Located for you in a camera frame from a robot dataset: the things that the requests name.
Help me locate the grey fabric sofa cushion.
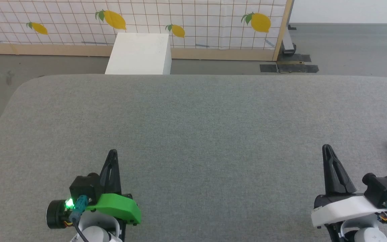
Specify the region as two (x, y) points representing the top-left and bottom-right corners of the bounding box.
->
(0, 74), (387, 242)

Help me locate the lemon print grid screen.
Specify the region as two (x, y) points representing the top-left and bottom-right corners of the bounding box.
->
(0, 0), (288, 51)

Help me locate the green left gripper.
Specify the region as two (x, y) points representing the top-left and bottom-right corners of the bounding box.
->
(93, 149), (142, 226)

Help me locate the grey metal screen foot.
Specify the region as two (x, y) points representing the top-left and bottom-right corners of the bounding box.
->
(281, 25), (297, 56)

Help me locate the left teal plug black cable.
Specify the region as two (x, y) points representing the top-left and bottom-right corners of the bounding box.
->
(69, 196), (92, 242)

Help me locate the lemon-print grid partition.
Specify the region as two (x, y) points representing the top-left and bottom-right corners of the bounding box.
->
(0, 0), (294, 62)

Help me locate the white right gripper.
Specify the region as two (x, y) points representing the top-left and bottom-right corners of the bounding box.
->
(310, 145), (387, 228)

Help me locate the white rectangular box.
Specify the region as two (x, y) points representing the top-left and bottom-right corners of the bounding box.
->
(105, 33), (172, 75)

